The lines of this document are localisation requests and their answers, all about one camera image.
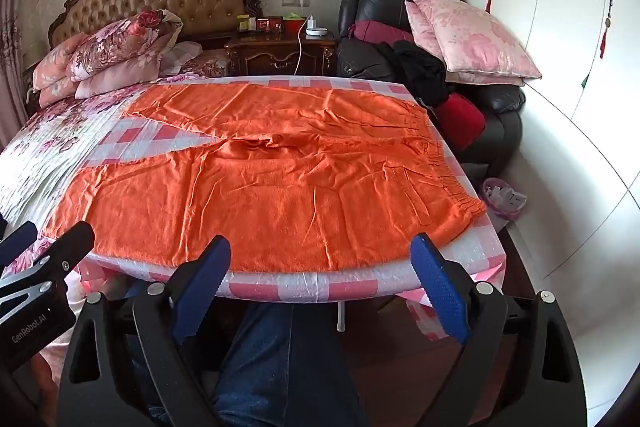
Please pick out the folded floral quilt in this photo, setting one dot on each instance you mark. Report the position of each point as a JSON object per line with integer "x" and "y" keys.
{"x": 120, "y": 39}

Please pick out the white round device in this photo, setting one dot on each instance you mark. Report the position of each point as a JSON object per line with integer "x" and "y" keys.
{"x": 316, "y": 34}

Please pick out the red container with green lid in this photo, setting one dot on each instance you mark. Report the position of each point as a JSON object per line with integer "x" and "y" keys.
{"x": 293, "y": 24}

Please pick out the carved wooden nightstand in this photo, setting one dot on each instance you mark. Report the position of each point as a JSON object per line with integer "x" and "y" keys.
{"x": 280, "y": 54}

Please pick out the pink checkered tablecloth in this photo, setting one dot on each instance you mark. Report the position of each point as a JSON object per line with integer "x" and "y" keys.
{"x": 280, "y": 291}

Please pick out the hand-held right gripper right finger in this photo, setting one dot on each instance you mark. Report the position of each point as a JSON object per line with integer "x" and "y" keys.
{"x": 440, "y": 292}

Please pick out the plain pink pillow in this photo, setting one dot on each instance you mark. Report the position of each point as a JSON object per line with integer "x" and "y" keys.
{"x": 120, "y": 79}

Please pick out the long red tassel ornament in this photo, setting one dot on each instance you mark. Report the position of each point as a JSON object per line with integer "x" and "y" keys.
{"x": 606, "y": 27}

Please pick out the red cushion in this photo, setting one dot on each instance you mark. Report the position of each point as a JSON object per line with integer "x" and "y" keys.
{"x": 462, "y": 122}

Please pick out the white charger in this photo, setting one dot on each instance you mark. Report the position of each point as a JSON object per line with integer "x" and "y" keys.
{"x": 311, "y": 22}

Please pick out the white table leg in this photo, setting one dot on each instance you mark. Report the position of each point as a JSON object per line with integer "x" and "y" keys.
{"x": 341, "y": 317}

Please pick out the orange pants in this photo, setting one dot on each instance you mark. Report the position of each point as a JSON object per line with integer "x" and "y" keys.
{"x": 275, "y": 187}

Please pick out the pink plaid pillow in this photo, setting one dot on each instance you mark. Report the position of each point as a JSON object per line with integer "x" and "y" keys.
{"x": 180, "y": 57}

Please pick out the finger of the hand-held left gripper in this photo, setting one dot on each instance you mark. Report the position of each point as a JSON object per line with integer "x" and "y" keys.
{"x": 70, "y": 247}
{"x": 17, "y": 244}

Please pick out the floral bedspread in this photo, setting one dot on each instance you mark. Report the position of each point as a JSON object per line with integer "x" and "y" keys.
{"x": 60, "y": 142}

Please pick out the maroon cloth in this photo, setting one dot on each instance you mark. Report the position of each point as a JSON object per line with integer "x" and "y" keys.
{"x": 380, "y": 32}

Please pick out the pink curtain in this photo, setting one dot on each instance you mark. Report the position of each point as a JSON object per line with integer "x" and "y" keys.
{"x": 12, "y": 82}

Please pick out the pink basket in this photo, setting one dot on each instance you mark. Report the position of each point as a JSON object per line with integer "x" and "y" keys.
{"x": 502, "y": 202}

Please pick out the black clothes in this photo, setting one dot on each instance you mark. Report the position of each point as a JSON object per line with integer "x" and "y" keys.
{"x": 420, "y": 72}

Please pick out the person's jeans leg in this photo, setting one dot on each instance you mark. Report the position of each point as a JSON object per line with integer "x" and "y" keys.
{"x": 280, "y": 372}

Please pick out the white wardrobe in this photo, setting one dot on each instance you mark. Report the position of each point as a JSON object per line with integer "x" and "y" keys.
{"x": 550, "y": 7}

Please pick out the yellow box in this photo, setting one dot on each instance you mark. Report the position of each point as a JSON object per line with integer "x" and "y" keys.
{"x": 242, "y": 23}

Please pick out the large pink floral cushion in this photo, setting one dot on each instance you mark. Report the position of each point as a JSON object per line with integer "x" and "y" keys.
{"x": 422, "y": 27}
{"x": 475, "y": 37}

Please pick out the small red cup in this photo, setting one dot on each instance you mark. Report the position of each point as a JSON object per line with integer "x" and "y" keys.
{"x": 263, "y": 25}

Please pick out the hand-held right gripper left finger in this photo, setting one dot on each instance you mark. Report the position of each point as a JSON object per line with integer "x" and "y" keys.
{"x": 200, "y": 292}

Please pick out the pink floral pillow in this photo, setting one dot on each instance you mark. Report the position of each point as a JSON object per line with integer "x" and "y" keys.
{"x": 55, "y": 62}

